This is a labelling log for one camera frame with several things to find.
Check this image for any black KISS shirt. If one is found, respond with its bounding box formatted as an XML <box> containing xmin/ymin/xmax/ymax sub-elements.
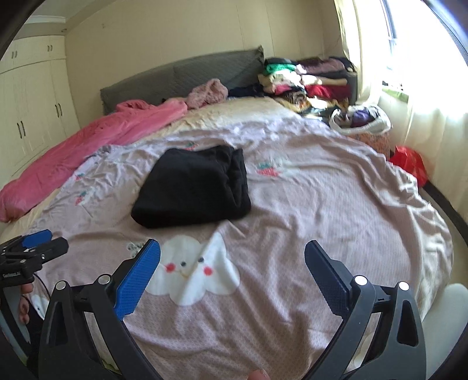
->
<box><xmin>131</xmin><ymin>145</ymin><xmax>252</xmax><ymax>229</ymax></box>

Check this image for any pile of folded clothes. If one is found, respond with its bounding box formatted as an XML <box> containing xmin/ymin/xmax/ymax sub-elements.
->
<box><xmin>228</xmin><ymin>56</ymin><xmax>359</xmax><ymax>114</ymax></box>

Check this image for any person's left hand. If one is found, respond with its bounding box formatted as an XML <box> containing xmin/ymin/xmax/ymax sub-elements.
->
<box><xmin>18</xmin><ymin>284</ymin><xmax>33</xmax><ymax>325</ymax></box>

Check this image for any pink fleece blanket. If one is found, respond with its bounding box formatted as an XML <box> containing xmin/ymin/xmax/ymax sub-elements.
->
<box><xmin>1</xmin><ymin>98</ymin><xmax>188</xmax><ymax>223</ymax></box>

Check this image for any lilac strawberry quilt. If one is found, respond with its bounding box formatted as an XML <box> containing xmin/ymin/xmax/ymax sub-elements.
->
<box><xmin>30</xmin><ymin>119</ymin><xmax>453</xmax><ymax>379</ymax></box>

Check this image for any cream built-in wardrobe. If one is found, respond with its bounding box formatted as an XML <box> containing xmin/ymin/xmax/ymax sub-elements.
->
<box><xmin>0</xmin><ymin>36</ymin><xmax>79</xmax><ymax>185</ymax></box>

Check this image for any red plastic bag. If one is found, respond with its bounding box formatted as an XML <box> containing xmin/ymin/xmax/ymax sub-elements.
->
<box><xmin>390</xmin><ymin>146</ymin><xmax>428</xmax><ymax>188</ymax></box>

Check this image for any beige bed sheet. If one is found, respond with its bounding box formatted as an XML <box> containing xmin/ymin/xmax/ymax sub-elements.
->
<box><xmin>138</xmin><ymin>97</ymin><xmax>299</xmax><ymax>142</ymax></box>

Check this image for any mauve fuzzy garment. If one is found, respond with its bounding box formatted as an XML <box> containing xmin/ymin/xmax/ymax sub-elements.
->
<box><xmin>186</xmin><ymin>78</ymin><xmax>228</xmax><ymax>109</ymax></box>

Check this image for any white window curtain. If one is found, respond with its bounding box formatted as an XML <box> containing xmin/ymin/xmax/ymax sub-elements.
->
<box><xmin>334</xmin><ymin>1</ymin><xmax>467</xmax><ymax>217</ymax></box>

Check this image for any grey quilted headboard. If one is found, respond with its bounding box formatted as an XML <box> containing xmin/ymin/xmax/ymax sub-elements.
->
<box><xmin>100</xmin><ymin>46</ymin><xmax>264</xmax><ymax>115</ymax></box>

